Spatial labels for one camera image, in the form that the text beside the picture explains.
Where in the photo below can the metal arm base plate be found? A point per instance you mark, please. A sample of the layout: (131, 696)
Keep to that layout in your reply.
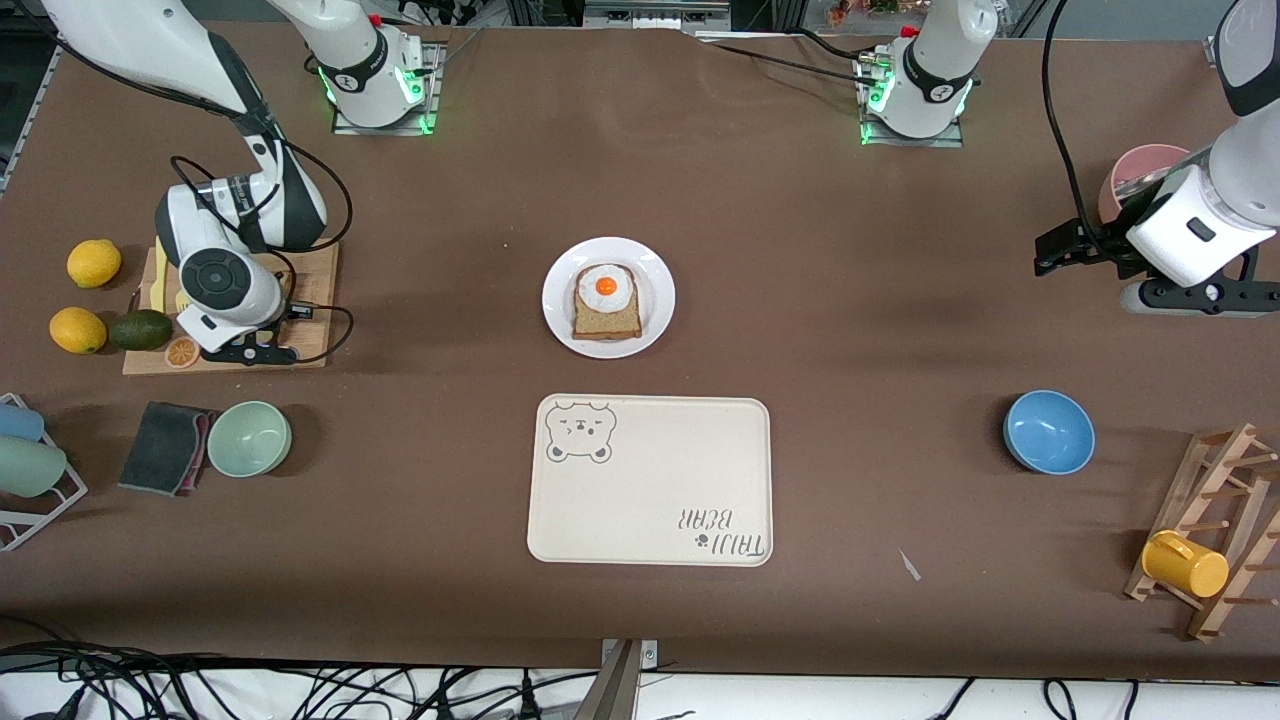
(950, 142)
(435, 70)

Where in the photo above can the aluminium frame profile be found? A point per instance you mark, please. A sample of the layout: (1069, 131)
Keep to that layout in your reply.
(30, 105)
(1215, 50)

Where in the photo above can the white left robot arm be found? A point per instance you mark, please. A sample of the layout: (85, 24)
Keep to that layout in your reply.
(930, 80)

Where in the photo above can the folded grey cloth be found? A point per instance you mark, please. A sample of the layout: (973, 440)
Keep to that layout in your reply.
(160, 450)

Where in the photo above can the yellow plastic knife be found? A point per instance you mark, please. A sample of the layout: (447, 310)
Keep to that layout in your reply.
(157, 285)

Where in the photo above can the yellow lemon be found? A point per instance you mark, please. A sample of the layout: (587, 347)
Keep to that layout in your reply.
(94, 264)
(78, 331)

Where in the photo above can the brown bread slice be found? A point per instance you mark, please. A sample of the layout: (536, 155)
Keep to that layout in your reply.
(605, 324)

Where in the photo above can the dark green avocado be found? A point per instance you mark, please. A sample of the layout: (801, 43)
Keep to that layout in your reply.
(140, 330)

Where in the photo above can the fried egg toy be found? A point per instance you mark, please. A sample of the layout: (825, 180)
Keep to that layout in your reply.
(605, 287)

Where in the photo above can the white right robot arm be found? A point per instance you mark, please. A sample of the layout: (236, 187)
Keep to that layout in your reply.
(200, 60)

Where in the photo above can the pale green bowl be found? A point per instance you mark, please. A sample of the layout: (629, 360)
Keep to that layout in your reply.
(249, 439)

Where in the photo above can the wooden cutting board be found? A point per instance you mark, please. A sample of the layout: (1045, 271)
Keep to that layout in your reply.
(318, 280)

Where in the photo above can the cream tray with bear print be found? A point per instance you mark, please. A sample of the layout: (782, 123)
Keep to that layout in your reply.
(650, 490)

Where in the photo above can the blue bowl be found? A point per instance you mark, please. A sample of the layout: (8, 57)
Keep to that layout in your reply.
(1049, 432)

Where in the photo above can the orange fruit slice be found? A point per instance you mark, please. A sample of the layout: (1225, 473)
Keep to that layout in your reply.
(180, 353)

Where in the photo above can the yellow mug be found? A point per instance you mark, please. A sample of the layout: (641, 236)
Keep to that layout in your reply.
(1190, 568)

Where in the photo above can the light blue cup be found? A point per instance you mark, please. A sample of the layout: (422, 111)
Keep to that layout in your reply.
(20, 422)

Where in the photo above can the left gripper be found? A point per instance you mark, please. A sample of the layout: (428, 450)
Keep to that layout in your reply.
(1098, 245)

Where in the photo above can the grey metal box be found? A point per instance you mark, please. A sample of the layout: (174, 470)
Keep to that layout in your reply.
(650, 15)

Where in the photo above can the yellow plastic fork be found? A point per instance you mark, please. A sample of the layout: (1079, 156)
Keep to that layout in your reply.
(182, 302)

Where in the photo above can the metal camera pole bracket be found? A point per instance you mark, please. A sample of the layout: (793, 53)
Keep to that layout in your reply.
(618, 690)

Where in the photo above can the pink bowl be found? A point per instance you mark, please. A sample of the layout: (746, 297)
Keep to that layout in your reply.
(1145, 160)

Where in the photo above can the pale green cup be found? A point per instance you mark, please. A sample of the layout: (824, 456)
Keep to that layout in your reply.
(30, 467)

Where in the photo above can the white round plate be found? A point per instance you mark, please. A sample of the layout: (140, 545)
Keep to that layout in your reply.
(655, 300)

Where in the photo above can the wooden mug rack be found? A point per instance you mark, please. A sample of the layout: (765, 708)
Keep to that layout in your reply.
(1240, 436)

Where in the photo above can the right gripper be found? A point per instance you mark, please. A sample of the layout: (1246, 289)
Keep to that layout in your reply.
(287, 313)

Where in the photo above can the small grey tape scrap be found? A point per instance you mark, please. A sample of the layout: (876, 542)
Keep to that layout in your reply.
(909, 566)

